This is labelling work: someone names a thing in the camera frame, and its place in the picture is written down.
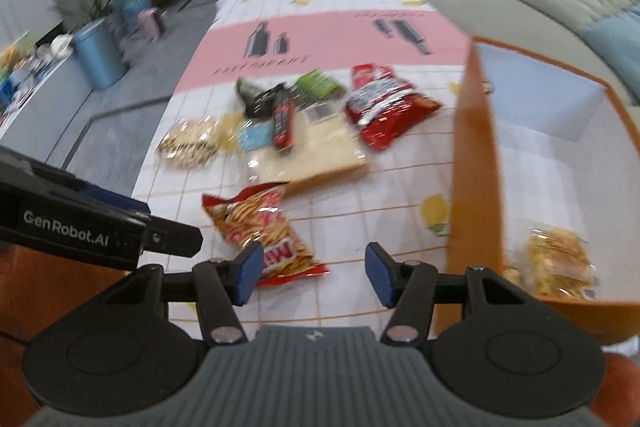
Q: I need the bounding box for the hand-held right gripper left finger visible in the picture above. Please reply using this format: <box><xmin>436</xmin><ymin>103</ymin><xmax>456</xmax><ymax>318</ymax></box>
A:
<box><xmin>107</xmin><ymin>241</ymin><xmax>265</xmax><ymax>347</ymax></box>

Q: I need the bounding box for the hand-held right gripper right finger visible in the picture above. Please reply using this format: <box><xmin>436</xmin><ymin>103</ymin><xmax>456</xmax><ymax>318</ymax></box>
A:
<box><xmin>365</xmin><ymin>242</ymin><xmax>531</xmax><ymax>348</ymax></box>

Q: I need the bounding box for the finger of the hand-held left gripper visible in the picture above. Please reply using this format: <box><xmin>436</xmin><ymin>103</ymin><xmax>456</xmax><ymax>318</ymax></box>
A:
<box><xmin>82</xmin><ymin>185</ymin><xmax>204</xmax><ymax>258</ymax></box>

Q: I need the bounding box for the red cracker packet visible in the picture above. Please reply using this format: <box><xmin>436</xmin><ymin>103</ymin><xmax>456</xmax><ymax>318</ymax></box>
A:
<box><xmin>201</xmin><ymin>181</ymin><xmax>329</xmax><ymax>289</ymax></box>

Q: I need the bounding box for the clear peanut packet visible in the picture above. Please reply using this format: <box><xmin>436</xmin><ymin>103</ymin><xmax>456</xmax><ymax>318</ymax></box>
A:
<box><xmin>156</xmin><ymin>117</ymin><xmax>223</xmax><ymax>168</ymax></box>

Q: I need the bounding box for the pale yellow snack packet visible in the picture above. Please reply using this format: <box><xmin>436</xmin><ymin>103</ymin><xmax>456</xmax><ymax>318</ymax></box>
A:
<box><xmin>220</xmin><ymin>112</ymin><xmax>248</xmax><ymax>154</ymax></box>

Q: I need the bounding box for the small blue snack packet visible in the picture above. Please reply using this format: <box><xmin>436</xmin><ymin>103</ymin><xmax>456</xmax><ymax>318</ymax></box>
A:
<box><xmin>239</xmin><ymin>118</ymin><xmax>273</xmax><ymax>152</ymax></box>

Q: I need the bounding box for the orange cardboard box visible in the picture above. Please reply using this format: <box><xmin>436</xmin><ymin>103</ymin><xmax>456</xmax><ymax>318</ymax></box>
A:
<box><xmin>446</xmin><ymin>36</ymin><xmax>640</xmax><ymax>348</ymax></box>

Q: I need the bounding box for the dark red stick packet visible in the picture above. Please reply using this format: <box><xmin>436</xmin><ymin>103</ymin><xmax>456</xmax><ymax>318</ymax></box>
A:
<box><xmin>272</xmin><ymin>92</ymin><xmax>296</xmax><ymax>155</ymax></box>

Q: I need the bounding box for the red silver snack packet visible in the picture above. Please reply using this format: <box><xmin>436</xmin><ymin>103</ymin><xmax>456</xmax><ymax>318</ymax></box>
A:
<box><xmin>344</xmin><ymin>79</ymin><xmax>443</xmax><ymax>152</ymax></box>

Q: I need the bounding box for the black snack packet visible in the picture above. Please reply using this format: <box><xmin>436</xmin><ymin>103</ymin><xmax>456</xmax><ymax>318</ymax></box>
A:
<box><xmin>244</xmin><ymin>83</ymin><xmax>288</xmax><ymax>118</ymax></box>

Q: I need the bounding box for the green snack packet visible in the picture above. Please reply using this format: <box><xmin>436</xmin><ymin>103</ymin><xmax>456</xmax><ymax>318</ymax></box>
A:
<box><xmin>292</xmin><ymin>71</ymin><xmax>346</xmax><ymax>110</ymax></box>

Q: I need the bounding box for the red packet with white label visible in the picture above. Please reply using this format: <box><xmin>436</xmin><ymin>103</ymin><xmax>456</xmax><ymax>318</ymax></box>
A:
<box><xmin>351</xmin><ymin>64</ymin><xmax>401</xmax><ymax>95</ymax></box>

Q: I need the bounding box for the person's left leg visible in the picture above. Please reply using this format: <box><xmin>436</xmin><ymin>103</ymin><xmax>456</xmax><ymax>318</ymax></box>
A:
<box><xmin>0</xmin><ymin>241</ymin><xmax>131</xmax><ymax>427</ymax></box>

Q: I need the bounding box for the person's leg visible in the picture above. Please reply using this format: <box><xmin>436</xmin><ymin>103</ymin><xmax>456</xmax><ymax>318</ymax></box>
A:
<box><xmin>0</xmin><ymin>241</ymin><xmax>131</xmax><ymax>427</ymax></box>
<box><xmin>590</xmin><ymin>351</ymin><xmax>640</xmax><ymax>427</ymax></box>

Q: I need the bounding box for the assorted clutter pile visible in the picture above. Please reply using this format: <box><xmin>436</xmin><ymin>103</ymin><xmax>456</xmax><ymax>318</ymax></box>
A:
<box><xmin>0</xmin><ymin>32</ymin><xmax>76</xmax><ymax>120</ymax></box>

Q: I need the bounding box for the blue trash bin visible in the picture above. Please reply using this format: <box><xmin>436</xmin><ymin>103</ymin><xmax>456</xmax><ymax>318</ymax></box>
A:
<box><xmin>72</xmin><ymin>19</ymin><xmax>126</xmax><ymax>90</ymax></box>

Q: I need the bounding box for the pink stool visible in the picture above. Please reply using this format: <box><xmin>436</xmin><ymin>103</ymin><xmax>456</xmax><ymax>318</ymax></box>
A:
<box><xmin>137</xmin><ymin>7</ymin><xmax>166</xmax><ymax>40</ymax></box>

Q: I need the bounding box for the large blue water bottle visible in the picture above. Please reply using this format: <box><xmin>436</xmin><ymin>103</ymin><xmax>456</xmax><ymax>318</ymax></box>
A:
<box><xmin>119</xmin><ymin>0</ymin><xmax>151</xmax><ymax>32</ymax></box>

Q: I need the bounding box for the pink white printed tablecloth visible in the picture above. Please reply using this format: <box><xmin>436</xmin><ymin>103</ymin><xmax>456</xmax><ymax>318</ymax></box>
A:
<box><xmin>131</xmin><ymin>0</ymin><xmax>473</xmax><ymax>325</ymax></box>

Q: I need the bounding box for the person's right leg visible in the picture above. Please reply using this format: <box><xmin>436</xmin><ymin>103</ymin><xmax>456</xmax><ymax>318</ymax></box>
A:
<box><xmin>590</xmin><ymin>351</ymin><xmax>640</xmax><ymax>427</ymax></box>

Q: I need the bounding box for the blue cushion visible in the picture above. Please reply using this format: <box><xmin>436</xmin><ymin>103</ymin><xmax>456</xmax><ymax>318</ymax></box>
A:
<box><xmin>582</xmin><ymin>7</ymin><xmax>640</xmax><ymax>102</ymax></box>

